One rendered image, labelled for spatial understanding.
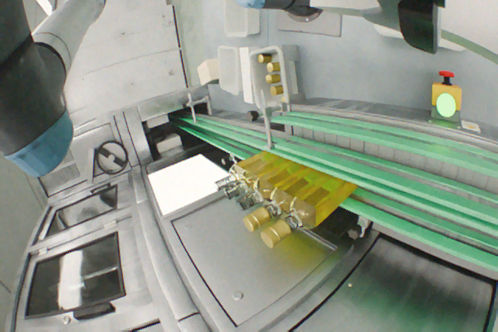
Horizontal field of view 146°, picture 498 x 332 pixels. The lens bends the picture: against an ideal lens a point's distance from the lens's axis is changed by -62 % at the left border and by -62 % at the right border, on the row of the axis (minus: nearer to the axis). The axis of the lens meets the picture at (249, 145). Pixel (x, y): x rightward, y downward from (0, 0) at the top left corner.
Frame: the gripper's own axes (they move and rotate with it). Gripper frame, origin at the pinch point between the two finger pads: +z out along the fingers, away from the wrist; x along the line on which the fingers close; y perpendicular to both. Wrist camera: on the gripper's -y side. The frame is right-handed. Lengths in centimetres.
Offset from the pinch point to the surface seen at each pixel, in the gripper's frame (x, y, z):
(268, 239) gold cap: 35.6, 10.4, -6.8
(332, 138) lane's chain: 30.5, 19.0, 21.4
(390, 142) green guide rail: 20.4, 3.6, 13.0
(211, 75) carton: 32, 99, 28
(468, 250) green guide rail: 30.5, -23.0, 14.6
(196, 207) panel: 58, 42, -10
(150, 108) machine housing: 48, 118, -7
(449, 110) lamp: 13.2, -4.8, 24.0
